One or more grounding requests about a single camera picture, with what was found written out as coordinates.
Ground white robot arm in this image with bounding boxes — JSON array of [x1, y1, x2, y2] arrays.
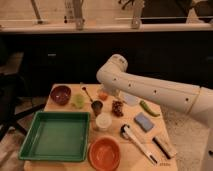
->
[[96, 54, 213, 171]]

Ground light green small cup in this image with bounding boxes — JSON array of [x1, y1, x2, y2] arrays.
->
[[73, 94, 85, 109]]

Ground white cup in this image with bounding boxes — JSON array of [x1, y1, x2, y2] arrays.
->
[[95, 113, 112, 131]]

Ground dark grape bunch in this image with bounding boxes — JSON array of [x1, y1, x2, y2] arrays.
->
[[112, 101, 123, 117]]

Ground light blue cloth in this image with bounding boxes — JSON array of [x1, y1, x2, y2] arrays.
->
[[121, 92, 138, 106]]

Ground green pepper toy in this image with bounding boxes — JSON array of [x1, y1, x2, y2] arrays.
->
[[139, 100, 160, 117]]

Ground dark red bowl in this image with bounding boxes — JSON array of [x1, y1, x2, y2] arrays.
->
[[50, 85, 71, 105]]

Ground blue sponge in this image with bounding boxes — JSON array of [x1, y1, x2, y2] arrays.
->
[[134, 113, 154, 132]]

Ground orange bowl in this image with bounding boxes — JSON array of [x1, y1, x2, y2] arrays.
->
[[88, 137, 121, 171]]

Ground green plastic tray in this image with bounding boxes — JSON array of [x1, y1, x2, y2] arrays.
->
[[19, 112, 90, 162]]

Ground black office chair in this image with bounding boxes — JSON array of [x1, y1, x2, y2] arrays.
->
[[0, 37, 45, 141]]

